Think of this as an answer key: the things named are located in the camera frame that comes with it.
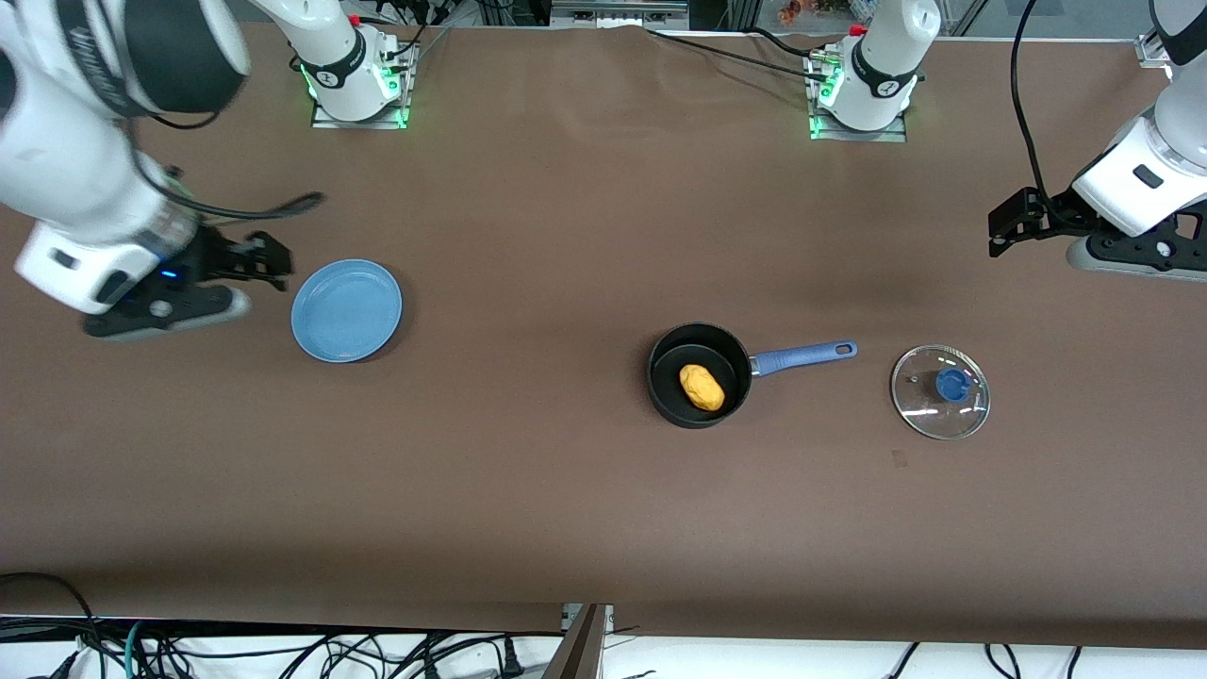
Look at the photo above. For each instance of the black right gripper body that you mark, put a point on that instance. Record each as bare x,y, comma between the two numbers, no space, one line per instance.
210,257

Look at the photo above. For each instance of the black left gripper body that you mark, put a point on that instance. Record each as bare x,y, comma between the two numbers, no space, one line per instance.
1054,213

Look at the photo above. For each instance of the glass lid with blue knob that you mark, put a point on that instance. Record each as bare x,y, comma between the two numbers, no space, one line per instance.
952,385

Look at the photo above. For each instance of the yellow potato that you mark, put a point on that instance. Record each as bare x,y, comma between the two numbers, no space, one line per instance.
702,389

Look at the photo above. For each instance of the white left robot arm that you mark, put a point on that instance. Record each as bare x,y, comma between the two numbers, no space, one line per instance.
886,66

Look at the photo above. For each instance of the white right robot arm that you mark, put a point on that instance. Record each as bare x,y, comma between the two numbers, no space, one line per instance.
66,170

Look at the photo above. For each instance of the blue round plate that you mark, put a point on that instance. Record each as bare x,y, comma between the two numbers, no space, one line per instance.
346,311

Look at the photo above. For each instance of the colourful background objects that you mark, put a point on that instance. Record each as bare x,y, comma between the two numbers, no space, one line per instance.
811,9

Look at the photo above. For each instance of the brown table cover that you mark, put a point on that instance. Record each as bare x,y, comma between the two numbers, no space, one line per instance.
566,236

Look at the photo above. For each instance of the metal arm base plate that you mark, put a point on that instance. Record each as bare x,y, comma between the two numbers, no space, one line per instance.
377,118
896,132

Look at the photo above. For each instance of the aluminium frame rail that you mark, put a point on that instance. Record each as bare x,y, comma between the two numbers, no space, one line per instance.
618,11

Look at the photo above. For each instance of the aluminium table post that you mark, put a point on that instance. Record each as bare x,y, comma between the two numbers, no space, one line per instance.
580,646

